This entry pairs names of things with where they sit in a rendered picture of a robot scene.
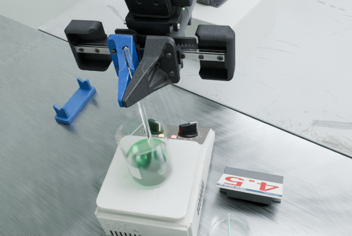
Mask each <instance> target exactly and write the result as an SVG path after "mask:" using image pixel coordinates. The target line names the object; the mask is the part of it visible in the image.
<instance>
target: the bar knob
mask: <svg viewBox="0 0 352 236"><path fill-rule="evenodd" d="M178 135H179V136H180V137H185V138H192V137H196V136H198V132H197V122H191V123H186V124H180V125H179V131H178Z"/></svg>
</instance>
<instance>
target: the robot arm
mask: <svg viewBox="0 0 352 236"><path fill-rule="evenodd" d="M124 1H125V3H126V5H127V8H128V10H129V12H128V14H127V16H126V17H125V19H124V25H127V28H128V29H122V28H116V29H115V34H110V35H109V36H108V37H107V34H106V33H105V31H104V27H103V24H102V22H100V21H96V20H76V19H72V20H71V21H70V23H69V24H68V25H67V26H66V28H65V30H64V33H65V35H66V37H67V40H68V42H69V45H70V48H71V50H72V53H73V55H74V58H75V60H76V63H77V65H78V67H79V69H81V70H88V71H101V72H104V71H106V70H107V69H108V67H109V65H110V64H111V62H112V61H113V64H114V67H115V70H116V74H117V76H118V98H117V99H118V103H119V106H120V107H125V108H129V107H130V106H132V105H134V104H135V103H137V102H138V101H140V100H142V99H143V98H145V97H146V96H148V95H150V94H151V93H153V92H155V91H157V90H159V89H161V88H163V87H165V86H167V85H169V84H171V83H174V84H176V83H178V82H179V81H180V70H181V69H182V68H183V59H191V60H199V61H200V70H199V75H200V77H201V78H202V79H204V80H217V81H230V80H231V79H232V78H233V77H234V72H235V64H236V61H235V32H234V31H233V29H232V28H231V27H230V26H229V25H198V27H197V30H196V32H195V35H196V36H197V38H198V43H197V42H196V38H195V37H185V33H184V31H185V29H186V26H187V25H188V26H191V25H192V12H193V9H194V6H195V4H196V2H198V3H201V4H205V5H208V6H212V7H216V8H219V7H220V6H222V5H223V4H224V3H225V2H226V1H228V0H124ZM123 46H128V48H129V52H130V56H131V60H132V62H133V66H134V71H135V73H134V75H133V77H132V79H130V76H129V72H128V68H127V65H126V61H125V57H124V54H123V50H122V47H123Z"/></svg>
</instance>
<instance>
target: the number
mask: <svg viewBox="0 0 352 236"><path fill-rule="evenodd" d="M220 184H226V185H231V186H236V187H242V188H248V189H253V190H259V191H265V192H270V193H274V194H280V191H281V185H278V184H273V183H267V182H263V181H257V180H251V179H246V178H240V177H234V176H228V175H224V177H223V178H222V180H221V181H220Z"/></svg>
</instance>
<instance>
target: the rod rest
mask: <svg viewBox="0 0 352 236"><path fill-rule="evenodd" d="M77 81H78V84H79V86H80V87H79V88H78V89H77V90H76V92H75V93H74V94H73V96H71V97H70V99H69V100H68V101H67V103H66V104H65V105H64V106H63V107H62V108H60V107H59V106H57V105H56V104H54V105H53V108H54V110H55V112H56V116H55V117H54V118H55V120H56V121H58V122H61V123H65V124H70V123H71V122H72V121H73V119H74V118H75V117H76V116H77V114H78V113H79V112H80V111H81V109H82V108H83V107H84V106H85V104H86V103H87V102H88V100H89V99H90V98H91V96H92V95H93V94H94V93H95V91H96V89H95V87H93V86H91V85H90V82H89V80H88V79H86V80H85V81H84V80H82V79H81V78H79V77H77Z"/></svg>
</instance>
